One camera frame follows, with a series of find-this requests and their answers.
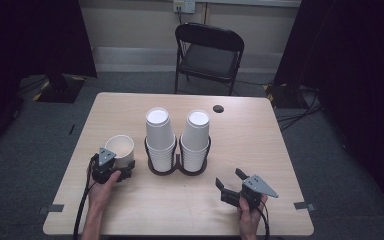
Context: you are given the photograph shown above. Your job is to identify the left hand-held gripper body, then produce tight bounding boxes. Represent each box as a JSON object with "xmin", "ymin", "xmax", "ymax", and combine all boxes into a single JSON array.
[{"xmin": 91, "ymin": 147, "xmax": 135, "ymax": 185}]

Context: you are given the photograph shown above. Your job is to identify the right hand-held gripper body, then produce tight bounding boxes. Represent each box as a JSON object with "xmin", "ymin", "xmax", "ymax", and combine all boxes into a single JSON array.
[{"xmin": 219, "ymin": 173, "xmax": 280, "ymax": 211}]

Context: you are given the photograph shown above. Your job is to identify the white paper cup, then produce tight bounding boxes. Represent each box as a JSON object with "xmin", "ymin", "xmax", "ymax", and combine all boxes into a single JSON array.
[{"xmin": 104, "ymin": 134, "xmax": 136, "ymax": 170}]

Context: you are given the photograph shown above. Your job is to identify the stack of white cups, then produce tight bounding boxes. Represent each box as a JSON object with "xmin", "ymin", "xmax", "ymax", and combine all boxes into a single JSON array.
[
  {"xmin": 144, "ymin": 106, "xmax": 177, "ymax": 174},
  {"xmin": 180, "ymin": 109, "xmax": 211, "ymax": 173}
]

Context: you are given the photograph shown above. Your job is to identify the black wire double cup holder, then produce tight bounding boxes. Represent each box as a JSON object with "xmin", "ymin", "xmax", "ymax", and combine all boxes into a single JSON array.
[{"xmin": 143, "ymin": 134, "xmax": 212, "ymax": 177}]

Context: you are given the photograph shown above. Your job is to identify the person's left hand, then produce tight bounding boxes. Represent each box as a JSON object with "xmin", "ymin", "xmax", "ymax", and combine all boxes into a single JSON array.
[{"xmin": 86, "ymin": 169, "xmax": 122, "ymax": 209}]

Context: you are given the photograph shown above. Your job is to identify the person's right hand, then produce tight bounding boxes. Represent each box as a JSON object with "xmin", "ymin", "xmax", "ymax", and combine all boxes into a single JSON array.
[{"xmin": 237, "ymin": 194, "xmax": 269, "ymax": 232}]

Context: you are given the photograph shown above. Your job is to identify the grey tape strip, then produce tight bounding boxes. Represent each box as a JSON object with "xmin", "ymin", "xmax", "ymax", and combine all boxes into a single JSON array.
[
  {"xmin": 37, "ymin": 203, "xmax": 65, "ymax": 215},
  {"xmin": 293, "ymin": 201, "xmax": 316, "ymax": 212}
]

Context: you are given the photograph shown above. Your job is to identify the black stand base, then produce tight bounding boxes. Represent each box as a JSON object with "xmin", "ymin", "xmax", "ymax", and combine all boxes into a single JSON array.
[
  {"xmin": 32, "ymin": 73, "xmax": 86, "ymax": 104},
  {"xmin": 264, "ymin": 82, "xmax": 302, "ymax": 110}
]

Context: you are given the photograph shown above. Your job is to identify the black folding chair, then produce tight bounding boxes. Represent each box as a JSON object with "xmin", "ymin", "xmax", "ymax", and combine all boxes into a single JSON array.
[{"xmin": 174, "ymin": 22, "xmax": 246, "ymax": 97}]

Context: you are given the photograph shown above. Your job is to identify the dark curtain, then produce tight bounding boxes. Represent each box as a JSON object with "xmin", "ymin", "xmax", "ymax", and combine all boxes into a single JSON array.
[
  {"xmin": 274, "ymin": 0, "xmax": 384, "ymax": 223},
  {"xmin": 0, "ymin": 0, "xmax": 98, "ymax": 156}
]

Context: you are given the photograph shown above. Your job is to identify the right hand-held gripper black cable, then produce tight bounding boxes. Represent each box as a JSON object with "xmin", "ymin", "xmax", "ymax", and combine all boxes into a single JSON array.
[{"xmin": 257, "ymin": 201, "xmax": 272, "ymax": 240}]

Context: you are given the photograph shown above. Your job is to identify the hand-held gripper black cable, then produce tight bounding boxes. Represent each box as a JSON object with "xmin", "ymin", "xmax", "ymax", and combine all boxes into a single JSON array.
[
  {"xmin": 72, "ymin": 153, "xmax": 98, "ymax": 240},
  {"xmin": 257, "ymin": 201, "xmax": 272, "ymax": 240}
]

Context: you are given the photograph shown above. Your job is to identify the left hand-held gripper black cable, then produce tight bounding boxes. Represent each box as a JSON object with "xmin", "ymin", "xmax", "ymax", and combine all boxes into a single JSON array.
[{"xmin": 72, "ymin": 153, "xmax": 98, "ymax": 240}]

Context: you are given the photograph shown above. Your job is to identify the black floor cables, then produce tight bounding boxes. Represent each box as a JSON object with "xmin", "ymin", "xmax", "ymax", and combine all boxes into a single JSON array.
[{"xmin": 275, "ymin": 84, "xmax": 325, "ymax": 132}]

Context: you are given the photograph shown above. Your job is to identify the white wall socket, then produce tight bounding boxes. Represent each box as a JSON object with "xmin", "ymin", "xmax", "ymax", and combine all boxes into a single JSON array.
[{"xmin": 172, "ymin": 0, "xmax": 197, "ymax": 15}]

